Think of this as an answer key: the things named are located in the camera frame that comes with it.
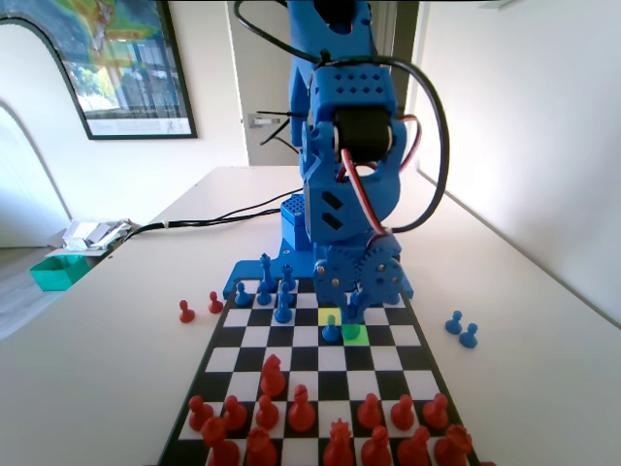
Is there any black power cable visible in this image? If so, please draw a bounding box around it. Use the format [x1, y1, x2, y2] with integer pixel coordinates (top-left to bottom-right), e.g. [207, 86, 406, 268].
[112, 192, 292, 244]

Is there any group of blue chess pieces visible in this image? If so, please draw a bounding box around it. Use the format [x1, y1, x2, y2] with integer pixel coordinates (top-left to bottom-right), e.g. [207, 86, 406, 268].
[221, 242, 416, 300]

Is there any blue chess bishop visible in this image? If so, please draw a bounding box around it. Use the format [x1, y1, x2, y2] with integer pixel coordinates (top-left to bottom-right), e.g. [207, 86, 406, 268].
[342, 303, 363, 344]

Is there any black and white chessboard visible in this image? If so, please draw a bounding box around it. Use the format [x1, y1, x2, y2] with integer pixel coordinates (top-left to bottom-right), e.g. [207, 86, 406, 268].
[155, 276, 481, 466]

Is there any red chess queen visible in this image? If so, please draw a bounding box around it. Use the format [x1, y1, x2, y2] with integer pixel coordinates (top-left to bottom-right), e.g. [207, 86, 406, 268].
[321, 418, 356, 466]

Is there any red white servo wire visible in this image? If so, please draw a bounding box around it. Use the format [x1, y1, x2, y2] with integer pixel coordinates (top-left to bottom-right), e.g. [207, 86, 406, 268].
[341, 150, 390, 237]

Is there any black framed poster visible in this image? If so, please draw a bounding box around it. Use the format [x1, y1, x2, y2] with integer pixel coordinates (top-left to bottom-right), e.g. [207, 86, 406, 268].
[0, 0, 199, 142]

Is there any silver door handle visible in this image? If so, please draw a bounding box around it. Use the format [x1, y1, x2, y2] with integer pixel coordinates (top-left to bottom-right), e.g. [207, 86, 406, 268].
[248, 113, 291, 129]

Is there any white arched panel dark rim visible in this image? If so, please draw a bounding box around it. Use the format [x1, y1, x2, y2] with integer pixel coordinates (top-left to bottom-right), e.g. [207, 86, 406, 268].
[0, 16, 94, 249]

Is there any red chess rook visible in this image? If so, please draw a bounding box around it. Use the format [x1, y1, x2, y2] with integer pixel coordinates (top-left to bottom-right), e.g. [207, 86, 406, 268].
[433, 422, 474, 466]
[200, 416, 242, 466]

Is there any blue chess queen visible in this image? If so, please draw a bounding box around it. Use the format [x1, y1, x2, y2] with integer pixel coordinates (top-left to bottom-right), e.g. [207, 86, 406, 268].
[257, 251, 275, 292]

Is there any black camera cable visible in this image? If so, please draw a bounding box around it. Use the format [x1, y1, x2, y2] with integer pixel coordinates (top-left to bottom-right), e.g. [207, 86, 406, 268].
[234, 0, 451, 234]

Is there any red chess knight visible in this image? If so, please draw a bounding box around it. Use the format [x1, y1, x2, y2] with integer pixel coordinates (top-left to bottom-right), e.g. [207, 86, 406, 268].
[396, 425, 433, 466]
[260, 353, 287, 399]

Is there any green plastic box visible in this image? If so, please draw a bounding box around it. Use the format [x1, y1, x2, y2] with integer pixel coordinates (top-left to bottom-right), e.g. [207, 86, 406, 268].
[29, 254, 91, 292]

